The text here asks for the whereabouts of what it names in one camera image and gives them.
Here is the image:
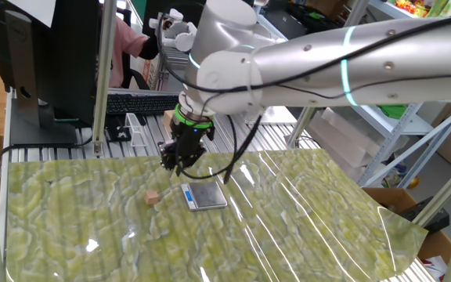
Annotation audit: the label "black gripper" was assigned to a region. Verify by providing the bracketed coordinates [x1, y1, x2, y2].
[157, 121, 216, 178]

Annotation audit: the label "small wooden block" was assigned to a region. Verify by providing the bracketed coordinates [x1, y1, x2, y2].
[144, 190, 161, 207]

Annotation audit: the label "large wooden block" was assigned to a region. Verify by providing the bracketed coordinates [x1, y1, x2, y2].
[162, 109, 176, 132]

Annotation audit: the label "silver digital pocket scale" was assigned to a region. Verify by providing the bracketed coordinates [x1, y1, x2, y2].
[180, 180, 229, 212]

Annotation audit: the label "clear acrylic stand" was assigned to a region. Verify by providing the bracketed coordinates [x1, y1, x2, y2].
[124, 112, 149, 148]

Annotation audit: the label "black computer keyboard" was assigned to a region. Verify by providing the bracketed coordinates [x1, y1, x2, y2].
[106, 92, 180, 117]

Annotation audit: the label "small black device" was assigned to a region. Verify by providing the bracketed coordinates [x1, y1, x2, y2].
[105, 114, 132, 143]

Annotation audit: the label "grey metal cart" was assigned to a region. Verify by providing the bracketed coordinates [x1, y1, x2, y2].
[155, 49, 189, 94]

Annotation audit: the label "black office chair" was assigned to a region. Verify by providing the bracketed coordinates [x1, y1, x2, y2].
[120, 54, 151, 91]

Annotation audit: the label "white red printed box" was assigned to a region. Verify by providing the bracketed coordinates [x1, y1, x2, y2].
[142, 57, 154, 85]

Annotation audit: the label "green marble pattern mat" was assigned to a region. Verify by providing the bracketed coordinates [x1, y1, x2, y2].
[5, 147, 429, 282]

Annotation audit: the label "white haptic controller device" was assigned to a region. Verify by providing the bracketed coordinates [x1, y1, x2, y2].
[148, 7, 274, 126]

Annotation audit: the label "person in pink sweater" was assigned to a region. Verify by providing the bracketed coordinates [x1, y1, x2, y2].
[99, 3, 160, 89]

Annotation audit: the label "black Dell monitor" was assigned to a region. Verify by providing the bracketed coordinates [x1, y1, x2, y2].
[0, 0, 102, 148]

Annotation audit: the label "white plastic sheet stack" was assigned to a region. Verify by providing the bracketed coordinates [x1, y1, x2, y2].
[307, 107, 383, 182]

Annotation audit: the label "dark grey case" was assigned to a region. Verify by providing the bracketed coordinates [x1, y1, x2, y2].
[262, 8, 308, 40]

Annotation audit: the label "small white paper sheet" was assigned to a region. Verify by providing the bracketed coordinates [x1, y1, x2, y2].
[1, 0, 57, 29]

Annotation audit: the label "brown cardboard box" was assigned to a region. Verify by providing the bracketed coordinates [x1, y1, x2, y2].
[361, 186, 451, 282]

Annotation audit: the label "colourful plastic bag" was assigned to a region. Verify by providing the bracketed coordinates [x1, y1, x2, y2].
[381, 162, 407, 188]

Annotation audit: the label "green plastic bag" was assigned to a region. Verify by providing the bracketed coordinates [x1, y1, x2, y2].
[377, 103, 409, 120]

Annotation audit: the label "grey metal shelf rack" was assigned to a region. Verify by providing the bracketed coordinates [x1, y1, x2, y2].
[342, 0, 451, 190]

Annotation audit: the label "black electronic box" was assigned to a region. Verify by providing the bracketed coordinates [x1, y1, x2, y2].
[399, 195, 451, 236]

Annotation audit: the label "red orange toy fruits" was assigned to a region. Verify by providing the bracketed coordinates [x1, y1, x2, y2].
[395, 0, 426, 19]

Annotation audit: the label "white red paper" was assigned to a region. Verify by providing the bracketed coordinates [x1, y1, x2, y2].
[420, 255, 450, 281]

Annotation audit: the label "green plastic bottle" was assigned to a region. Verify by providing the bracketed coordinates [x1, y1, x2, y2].
[424, 0, 448, 17]

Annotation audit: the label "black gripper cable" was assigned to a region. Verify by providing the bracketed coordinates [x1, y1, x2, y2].
[176, 113, 264, 185]

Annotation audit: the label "black camera cable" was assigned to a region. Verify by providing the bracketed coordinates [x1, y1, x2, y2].
[155, 11, 451, 95]

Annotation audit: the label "black monitor cable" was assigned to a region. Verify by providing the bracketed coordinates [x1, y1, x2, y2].
[0, 135, 94, 185]

